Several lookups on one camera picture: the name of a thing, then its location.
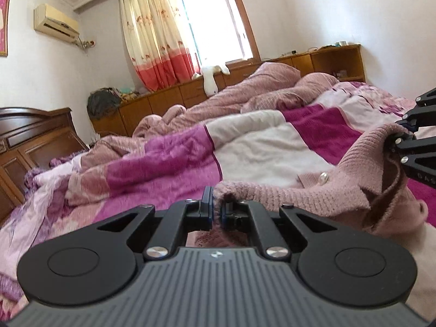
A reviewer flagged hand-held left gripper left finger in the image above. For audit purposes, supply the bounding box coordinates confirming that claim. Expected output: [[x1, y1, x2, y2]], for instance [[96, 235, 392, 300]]
[[96, 186, 216, 260]]

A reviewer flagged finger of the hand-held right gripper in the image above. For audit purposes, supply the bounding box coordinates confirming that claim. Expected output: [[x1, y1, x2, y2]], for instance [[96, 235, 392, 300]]
[[388, 133, 436, 189], [396, 88, 436, 133]]

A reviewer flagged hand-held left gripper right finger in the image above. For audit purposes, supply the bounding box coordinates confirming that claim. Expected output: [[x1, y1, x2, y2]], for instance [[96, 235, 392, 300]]
[[219, 200, 338, 260]]

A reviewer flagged pink knitted cardigan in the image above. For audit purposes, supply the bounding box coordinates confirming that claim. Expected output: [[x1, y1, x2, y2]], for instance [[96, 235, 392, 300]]
[[191, 123, 436, 317]]

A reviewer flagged purple patchwork quilt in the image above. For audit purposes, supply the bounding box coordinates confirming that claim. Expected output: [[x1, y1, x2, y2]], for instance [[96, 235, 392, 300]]
[[0, 81, 436, 314]]

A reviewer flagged wooden low cabinet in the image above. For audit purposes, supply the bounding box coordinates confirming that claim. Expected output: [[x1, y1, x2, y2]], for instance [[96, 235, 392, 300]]
[[90, 44, 367, 137]]

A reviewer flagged pink comforter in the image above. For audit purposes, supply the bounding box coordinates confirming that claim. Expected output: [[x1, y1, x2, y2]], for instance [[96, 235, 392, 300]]
[[82, 62, 341, 169]]

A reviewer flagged white plush toy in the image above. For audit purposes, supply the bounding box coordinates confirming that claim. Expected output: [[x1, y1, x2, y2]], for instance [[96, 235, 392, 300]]
[[192, 63, 231, 95]]

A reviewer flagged dark bag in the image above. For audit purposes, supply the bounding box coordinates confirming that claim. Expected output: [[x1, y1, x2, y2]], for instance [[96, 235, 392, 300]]
[[86, 87, 123, 119]]

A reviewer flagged floral curtain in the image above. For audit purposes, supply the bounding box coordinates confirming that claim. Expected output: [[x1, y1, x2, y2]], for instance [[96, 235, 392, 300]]
[[118, 0, 202, 92]]

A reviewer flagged wooden headboard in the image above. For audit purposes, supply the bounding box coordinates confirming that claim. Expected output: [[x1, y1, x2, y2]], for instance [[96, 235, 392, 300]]
[[0, 107, 90, 227]]

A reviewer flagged window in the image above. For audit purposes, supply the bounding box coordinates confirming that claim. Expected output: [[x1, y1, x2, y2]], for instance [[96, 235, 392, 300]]
[[174, 0, 261, 66]]

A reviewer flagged white air conditioner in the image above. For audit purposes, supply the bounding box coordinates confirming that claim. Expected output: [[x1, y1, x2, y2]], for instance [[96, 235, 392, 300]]
[[33, 4, 81, 45]]

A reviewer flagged pink framed wall picture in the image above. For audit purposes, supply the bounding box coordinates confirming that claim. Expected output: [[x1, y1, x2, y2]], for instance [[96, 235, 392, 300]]
[[0, 0, 11, 57]]

